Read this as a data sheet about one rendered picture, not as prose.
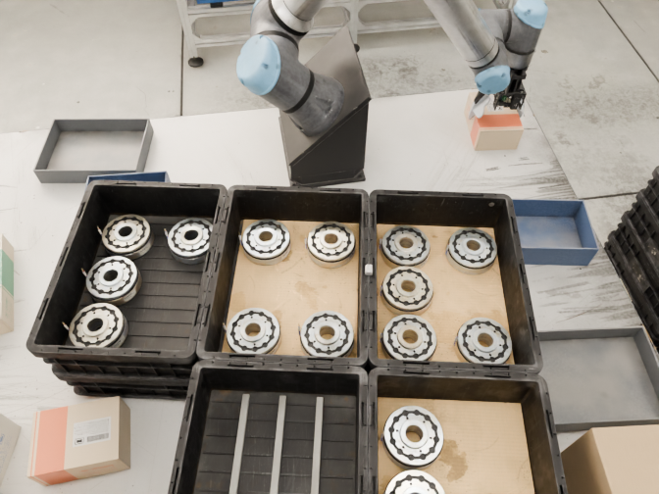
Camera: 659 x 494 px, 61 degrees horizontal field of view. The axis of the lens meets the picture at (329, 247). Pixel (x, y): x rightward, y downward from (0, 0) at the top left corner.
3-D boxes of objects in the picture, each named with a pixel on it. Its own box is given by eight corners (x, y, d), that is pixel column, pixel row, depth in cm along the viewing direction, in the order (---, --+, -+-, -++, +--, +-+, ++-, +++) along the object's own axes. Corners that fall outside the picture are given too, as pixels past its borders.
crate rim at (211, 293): (229, 191, 120) (228, 183, 118) (368, 196, 119) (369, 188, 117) (196, 364, 97) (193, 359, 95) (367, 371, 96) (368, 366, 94)
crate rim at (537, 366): (368, 196, 119) (369, 188, 117) (508, 200, 119) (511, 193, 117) (367, 371, 96) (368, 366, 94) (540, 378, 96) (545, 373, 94)
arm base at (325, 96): (300, 100, 145) (272, 80, 139) (342, 70, 136) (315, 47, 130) (300, 146, 138) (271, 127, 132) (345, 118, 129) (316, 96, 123)
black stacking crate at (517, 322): (367, 223, 127) (370, 191, 118) (496, 228, 126) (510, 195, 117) (365, 390, 104) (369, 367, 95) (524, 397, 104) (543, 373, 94)
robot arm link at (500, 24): (467, 35, 124) (516, 35, 124) (462, 0, 129) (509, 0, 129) (459, 62, 131) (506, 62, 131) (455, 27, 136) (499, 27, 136)
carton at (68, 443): (130, 409, 114) (119, 395, 107) (130, 469, 107) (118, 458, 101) (49, 424, 112) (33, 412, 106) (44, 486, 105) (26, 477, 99)
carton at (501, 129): (463, 112, 165) (469, 92, 159) (503, 111, 165) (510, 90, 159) (474, 151, 156) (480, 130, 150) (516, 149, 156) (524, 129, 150)
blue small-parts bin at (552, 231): (574, 217, 142) (583, 199, 136) (587, 266, 134) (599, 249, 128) (495, 215, 143) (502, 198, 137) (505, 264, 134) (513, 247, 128)
